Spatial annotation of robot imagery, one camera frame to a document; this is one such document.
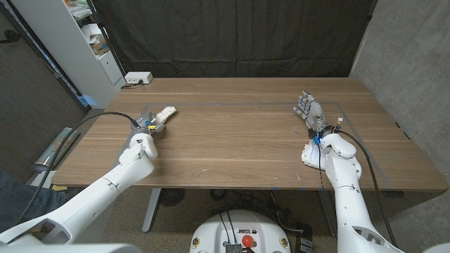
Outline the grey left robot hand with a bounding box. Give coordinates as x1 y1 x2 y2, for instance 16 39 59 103
131 111 166 135

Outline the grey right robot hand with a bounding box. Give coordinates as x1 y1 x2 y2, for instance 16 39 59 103
292 90 337 138

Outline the white patterned pen bag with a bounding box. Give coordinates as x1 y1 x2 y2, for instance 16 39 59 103
154 105 177 126

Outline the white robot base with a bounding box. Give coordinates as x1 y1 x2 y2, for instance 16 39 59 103
188 209 292 253

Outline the white crumpled towel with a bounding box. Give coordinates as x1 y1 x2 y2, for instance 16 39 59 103
300 139 330 170

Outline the white power strip box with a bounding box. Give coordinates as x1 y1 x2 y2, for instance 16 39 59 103
124 71 154 85

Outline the black round floor fan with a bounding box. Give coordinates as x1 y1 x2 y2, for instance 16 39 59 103
158 188 186 207

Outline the silver cylinder bottle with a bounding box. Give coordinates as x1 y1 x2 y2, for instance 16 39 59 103
33 126 80 172

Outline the white table leg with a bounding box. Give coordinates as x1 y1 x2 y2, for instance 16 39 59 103
141 188 162 233

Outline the brown cardboard box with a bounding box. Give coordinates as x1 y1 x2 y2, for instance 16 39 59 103
89 34 110 56

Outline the black backdrop stand pole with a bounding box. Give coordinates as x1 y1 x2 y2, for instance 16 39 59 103
86 0 127 77

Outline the white paper stack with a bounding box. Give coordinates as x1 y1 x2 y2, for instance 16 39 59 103
80 22 103 45

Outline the black fabric backdrop curtain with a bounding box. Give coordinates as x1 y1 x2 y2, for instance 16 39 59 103
91 0 378 79

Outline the dark grey partition panel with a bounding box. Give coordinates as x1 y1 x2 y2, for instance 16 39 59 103
0 3 89 183

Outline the white shelf cabinet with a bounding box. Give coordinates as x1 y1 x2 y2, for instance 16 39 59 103
10 0 127 108

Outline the black power adapter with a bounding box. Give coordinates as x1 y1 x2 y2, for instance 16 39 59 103
295 230 314 253

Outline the dark blue cloth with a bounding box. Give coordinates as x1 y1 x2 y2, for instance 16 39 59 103
0 168 70 233

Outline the black power strip cable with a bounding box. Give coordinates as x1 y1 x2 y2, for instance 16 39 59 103
120 79 144 89

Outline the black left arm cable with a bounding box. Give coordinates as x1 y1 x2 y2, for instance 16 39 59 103
13 111 140 226

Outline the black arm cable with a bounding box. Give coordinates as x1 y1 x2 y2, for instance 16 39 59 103
13 111 140 226
335 129 398 247

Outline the thin black braided cable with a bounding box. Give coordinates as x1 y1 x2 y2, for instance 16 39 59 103
315 140 325 191

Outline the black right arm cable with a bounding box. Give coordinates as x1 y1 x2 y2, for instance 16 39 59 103
335 129 398 247

